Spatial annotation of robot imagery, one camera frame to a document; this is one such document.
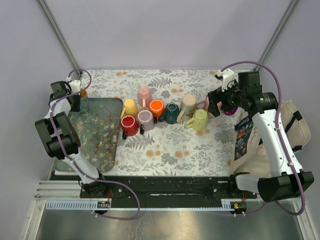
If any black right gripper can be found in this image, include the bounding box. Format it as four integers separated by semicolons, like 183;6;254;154
207;79;246;118

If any blue floral mug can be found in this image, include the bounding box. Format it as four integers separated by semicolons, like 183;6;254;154
79;90;90;114

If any light green faceted mug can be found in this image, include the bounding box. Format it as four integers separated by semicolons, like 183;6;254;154
185;109;208;131

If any red mug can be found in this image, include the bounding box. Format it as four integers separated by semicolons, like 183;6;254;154
120;115;139;140

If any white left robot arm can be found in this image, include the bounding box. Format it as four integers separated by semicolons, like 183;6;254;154
35;81;109;198

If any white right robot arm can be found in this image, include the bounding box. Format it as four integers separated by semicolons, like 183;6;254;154
207;69;314;203

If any pink floral mug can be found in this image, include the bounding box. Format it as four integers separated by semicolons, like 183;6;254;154
196;95;210;111

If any cream floral mug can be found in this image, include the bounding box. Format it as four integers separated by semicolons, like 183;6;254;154
177;94;197;124

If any yellow mug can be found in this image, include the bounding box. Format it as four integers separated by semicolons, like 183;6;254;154
120;99;139;119

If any dark teal mug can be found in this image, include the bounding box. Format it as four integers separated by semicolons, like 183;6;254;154
158;102;180;125

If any light pink ribbed mug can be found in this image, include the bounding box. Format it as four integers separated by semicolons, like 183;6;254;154
137;86;153;108

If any lilac mug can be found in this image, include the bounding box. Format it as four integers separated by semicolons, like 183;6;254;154
137;110;154;135

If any orange mug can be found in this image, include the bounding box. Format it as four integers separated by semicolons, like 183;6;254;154
149;99;165;120

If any purple candy bag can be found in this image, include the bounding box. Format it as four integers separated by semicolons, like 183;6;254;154
223;107;238;116

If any green floral tray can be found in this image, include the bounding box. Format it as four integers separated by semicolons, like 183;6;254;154
68;97;123;175

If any cream canvas tote bag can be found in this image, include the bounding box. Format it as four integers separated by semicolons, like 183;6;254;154
230;100;311;177

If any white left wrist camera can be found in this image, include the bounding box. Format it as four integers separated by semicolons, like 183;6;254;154
67;80;81;94

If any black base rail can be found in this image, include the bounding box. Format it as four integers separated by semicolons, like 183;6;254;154
79;176;258;200

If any white cable duct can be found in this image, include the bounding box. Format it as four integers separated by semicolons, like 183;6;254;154
45;200;111;211

